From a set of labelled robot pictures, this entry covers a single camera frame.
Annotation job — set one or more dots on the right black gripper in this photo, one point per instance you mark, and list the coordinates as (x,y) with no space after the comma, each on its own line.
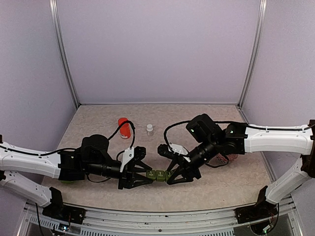
(186,169)

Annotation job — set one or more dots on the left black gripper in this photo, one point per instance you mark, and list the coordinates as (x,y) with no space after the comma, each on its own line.
(129,179)

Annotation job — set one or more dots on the green weekly pill organizer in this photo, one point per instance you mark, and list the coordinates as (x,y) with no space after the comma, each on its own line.
(158,175)

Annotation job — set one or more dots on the red pill bottle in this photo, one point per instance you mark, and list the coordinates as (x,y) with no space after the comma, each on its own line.
(124,131)

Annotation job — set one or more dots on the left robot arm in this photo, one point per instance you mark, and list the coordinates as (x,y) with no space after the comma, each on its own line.
(69,164)

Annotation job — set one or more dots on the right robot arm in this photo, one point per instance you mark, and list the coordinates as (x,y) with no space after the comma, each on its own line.
(241,138)

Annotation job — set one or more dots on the red patterned oval tin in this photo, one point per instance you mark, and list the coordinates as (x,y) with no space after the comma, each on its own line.
(226,158)

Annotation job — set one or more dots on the small clear white-capped bottle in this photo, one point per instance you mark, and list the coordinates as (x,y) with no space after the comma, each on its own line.
(150,129)

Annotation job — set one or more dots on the green plate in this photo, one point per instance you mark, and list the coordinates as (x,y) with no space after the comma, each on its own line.
(67,181)

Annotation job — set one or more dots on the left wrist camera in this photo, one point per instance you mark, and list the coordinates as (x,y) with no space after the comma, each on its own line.
(134,151)

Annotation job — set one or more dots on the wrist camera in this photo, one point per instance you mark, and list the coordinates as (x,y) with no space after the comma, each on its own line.
(134,151)
(173,151)

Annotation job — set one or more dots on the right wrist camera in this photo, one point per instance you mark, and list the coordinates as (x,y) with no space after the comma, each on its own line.
(173,151)

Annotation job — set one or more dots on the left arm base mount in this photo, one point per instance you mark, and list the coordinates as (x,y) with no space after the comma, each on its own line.
(66,213)

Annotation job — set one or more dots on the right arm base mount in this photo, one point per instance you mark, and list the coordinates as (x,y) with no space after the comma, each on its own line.
(252,213)

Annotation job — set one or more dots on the front aluminium rail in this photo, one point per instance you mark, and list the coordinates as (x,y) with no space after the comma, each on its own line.
(108,222)

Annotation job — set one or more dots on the right aluminium frame post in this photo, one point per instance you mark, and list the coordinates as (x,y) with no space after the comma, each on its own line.
(254,53)

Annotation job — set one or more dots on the aluminium frame post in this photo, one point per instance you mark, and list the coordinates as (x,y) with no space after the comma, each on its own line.
(58,32)
(254,53)

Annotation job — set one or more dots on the left aluminium frame post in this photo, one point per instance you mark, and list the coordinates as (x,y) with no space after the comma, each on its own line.
(58,32)

